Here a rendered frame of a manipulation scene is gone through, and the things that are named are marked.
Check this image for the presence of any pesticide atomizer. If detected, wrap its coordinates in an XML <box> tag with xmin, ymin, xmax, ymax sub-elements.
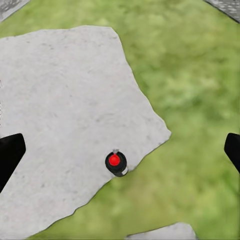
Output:
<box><xmin>105</xmin><ymin>148</ymin><xmax>129</xmax><ymax>178</ymax></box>

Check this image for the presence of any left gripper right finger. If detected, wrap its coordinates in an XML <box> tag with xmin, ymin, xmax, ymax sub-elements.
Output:
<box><xmin>224</xmin><ymin>132</ymin><xmax>240</xmax><ymax>173</ymax></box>

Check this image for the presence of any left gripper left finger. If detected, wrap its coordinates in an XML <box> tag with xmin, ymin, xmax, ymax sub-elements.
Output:
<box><xmin>0</xmin><ymin>133</ymin><xmax>26</xmax><ymax>193</ymax></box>

